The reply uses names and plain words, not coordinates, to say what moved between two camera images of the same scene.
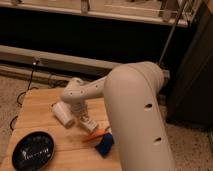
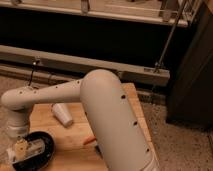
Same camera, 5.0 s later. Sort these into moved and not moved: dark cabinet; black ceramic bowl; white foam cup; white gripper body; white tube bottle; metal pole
Moved: white tube bottle; white gripper body
Not moved: metal pole; black ceramic bowl; white foam cup; dark cabinet
